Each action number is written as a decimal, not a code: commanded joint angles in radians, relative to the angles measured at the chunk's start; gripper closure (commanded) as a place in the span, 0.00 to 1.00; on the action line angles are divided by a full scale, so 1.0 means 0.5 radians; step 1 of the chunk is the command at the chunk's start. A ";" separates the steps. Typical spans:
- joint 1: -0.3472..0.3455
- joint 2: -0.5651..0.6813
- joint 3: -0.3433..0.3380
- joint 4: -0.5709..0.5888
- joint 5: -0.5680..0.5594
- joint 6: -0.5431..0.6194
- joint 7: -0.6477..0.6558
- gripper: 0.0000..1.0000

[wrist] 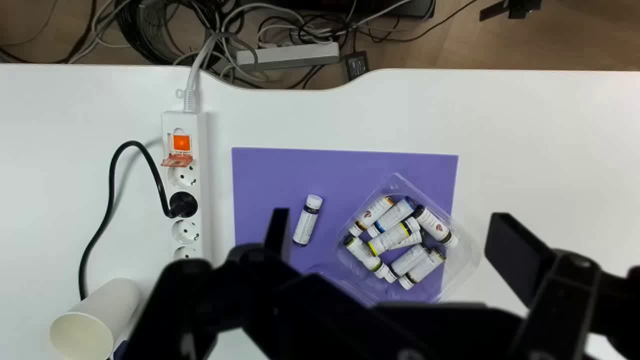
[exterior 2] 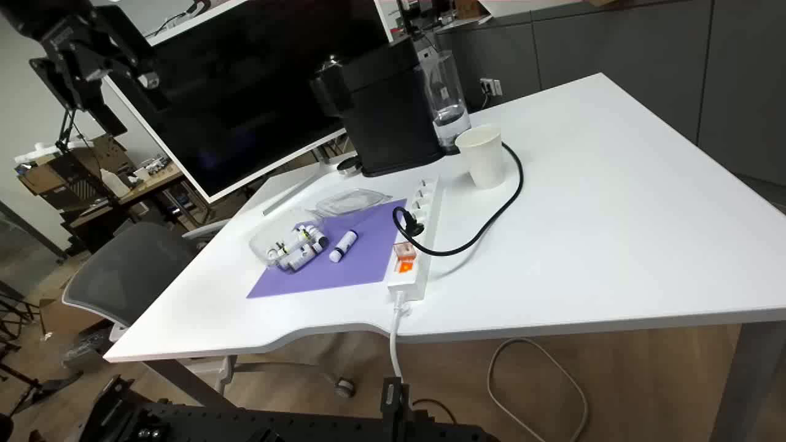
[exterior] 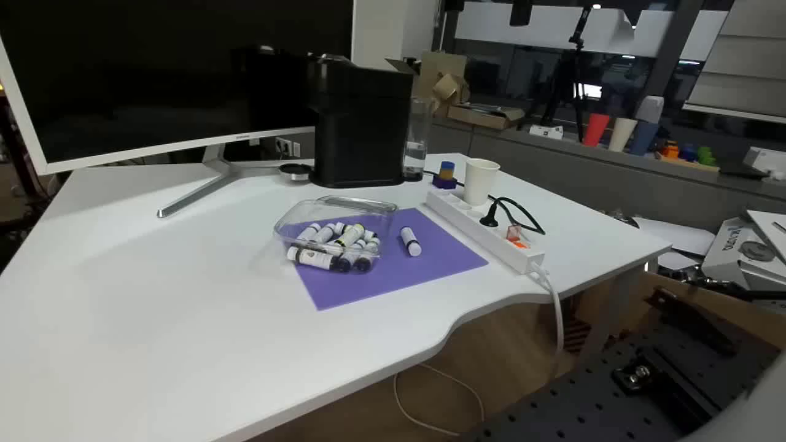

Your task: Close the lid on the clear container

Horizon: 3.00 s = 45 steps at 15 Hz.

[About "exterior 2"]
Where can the purple mat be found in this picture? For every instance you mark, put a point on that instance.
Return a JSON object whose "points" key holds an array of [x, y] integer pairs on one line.
{"points": [[369, 253]]}

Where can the black camera tripod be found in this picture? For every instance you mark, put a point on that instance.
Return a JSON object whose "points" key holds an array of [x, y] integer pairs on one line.
{"points": [[68, 130]]}

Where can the grey office chair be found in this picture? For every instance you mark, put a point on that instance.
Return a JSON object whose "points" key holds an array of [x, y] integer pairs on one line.
{"points": [[124, 271]]}

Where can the black coffee machine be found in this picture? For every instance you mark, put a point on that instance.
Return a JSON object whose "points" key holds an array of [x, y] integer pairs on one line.
{"points": [[390, 107]]}

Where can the white tube with dark cap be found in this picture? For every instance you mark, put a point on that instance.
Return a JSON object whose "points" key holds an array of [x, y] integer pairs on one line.
{"points": [[310, 235], [320, 243], [346, 246], [299, 258]]}

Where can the white paper cup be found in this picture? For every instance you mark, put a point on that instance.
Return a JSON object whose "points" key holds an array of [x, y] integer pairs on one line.
{"points": [[484, 161]]}

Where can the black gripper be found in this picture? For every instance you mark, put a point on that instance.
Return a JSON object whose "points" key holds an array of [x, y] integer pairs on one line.
{"points": [[77, 89]]}

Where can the white framed computer monitor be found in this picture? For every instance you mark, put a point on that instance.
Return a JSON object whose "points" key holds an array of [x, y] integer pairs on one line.
{"points": [[236, 89]]}

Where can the clear container lid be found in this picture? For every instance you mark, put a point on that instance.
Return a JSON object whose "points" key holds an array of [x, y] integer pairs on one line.
{"points": [[352, 201]]}

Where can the cluttered wooden shelf with boxes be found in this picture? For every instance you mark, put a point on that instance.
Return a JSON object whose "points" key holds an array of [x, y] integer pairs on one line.
{"points": [[99, 181]]}

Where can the clear plastic container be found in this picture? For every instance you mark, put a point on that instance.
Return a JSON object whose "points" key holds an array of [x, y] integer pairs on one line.
{"points": [[267, 246]]}

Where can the white power strip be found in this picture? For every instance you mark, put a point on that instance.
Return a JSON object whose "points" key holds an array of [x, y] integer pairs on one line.
{"points": [[409, 278]]}

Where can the white wall outlet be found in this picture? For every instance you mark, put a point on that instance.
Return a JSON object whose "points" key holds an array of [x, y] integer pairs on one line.
{"points": [[493, 87]]}

